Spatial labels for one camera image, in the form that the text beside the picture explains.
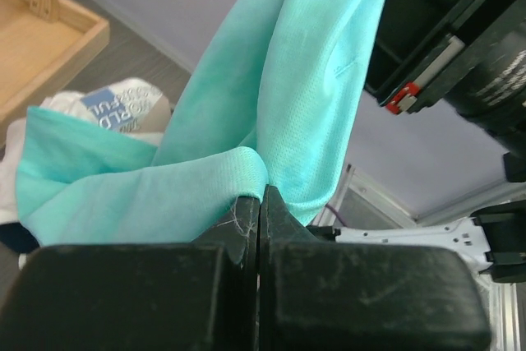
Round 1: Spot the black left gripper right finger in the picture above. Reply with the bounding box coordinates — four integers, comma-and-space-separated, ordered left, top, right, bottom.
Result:
258, 186, 492, 350

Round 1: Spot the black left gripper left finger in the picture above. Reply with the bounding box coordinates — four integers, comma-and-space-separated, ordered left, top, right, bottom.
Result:
1, 197, 260, 350

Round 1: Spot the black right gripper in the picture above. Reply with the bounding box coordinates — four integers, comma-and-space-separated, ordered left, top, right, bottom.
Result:
363, 0, 526, 150

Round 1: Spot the teal t shirt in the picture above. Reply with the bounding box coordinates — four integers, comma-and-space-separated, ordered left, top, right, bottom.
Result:
16, 0, 385, 246

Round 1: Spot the navy t shirt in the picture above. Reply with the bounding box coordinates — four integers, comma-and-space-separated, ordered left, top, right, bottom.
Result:
0, 222, 39, 254

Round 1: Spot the light blue t shirt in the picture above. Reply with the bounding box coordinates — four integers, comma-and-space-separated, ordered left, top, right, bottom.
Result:
41, 77, 172, 145

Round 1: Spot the white t shirt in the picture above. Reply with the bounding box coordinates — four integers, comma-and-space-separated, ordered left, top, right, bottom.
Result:
1, 118, 26, 225

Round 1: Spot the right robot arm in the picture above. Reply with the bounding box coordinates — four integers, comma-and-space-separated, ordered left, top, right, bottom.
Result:
311, 0, 525, 284

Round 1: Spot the wooden clothes rack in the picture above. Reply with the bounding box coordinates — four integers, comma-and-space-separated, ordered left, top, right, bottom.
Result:
1, 0, 110, 134

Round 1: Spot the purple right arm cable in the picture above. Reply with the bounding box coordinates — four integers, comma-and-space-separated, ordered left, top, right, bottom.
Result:
326, 202, 348, 224

